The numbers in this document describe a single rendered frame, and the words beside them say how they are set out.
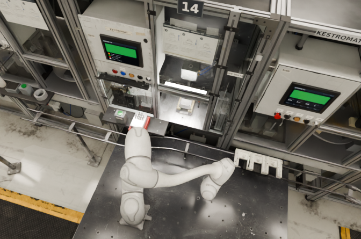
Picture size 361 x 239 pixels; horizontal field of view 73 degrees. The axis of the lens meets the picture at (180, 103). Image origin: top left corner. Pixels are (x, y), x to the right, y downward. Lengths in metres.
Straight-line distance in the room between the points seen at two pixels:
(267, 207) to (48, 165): 2.29
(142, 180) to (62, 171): 1.89
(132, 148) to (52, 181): 1.86
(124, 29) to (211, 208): 1.44
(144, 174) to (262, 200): 1.18
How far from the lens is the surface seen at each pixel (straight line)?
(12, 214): 3.13
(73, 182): 2.99
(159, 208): 2.05
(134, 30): 1.41
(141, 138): 1.33
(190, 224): 2.04
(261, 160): 2.09
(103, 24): 1.49
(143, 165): 1.28
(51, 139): 3.30
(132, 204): 1.80
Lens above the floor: 2.69
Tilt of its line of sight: 56 degrees down
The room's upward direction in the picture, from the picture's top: 4 degrees clockwise
